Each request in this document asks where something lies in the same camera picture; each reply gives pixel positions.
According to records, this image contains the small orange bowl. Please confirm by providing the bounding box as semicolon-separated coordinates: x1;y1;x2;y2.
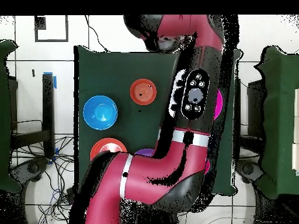
130;78;158;106

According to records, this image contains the large orange bowl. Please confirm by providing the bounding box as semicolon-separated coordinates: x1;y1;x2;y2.
90;137;128;162

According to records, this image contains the large pink bowl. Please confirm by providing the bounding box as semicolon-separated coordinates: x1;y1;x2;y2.
213;89;224;121

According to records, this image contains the purple bowl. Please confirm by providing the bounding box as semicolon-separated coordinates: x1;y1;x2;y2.
134;148;155;158

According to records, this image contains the light blue bowl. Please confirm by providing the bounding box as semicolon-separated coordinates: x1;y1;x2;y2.
82;94;119;131

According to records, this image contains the dark green tablecloth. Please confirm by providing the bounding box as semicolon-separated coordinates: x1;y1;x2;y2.
74;45;242;196

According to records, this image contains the blue tape strip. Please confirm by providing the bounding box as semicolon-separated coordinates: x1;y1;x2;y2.
43;71;58;90

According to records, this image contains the black caster base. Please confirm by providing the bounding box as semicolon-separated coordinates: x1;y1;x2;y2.
234;158;265;185
10;157;50;184

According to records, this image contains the green cloth covered table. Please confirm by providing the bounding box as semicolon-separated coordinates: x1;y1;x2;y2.
0;38;22;194
253;45;299;200

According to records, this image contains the thin black floor cable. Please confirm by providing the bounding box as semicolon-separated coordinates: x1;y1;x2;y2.
84;15;110;53

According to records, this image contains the floor cable bundle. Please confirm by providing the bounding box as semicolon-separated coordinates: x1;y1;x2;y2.
10;135;75;224

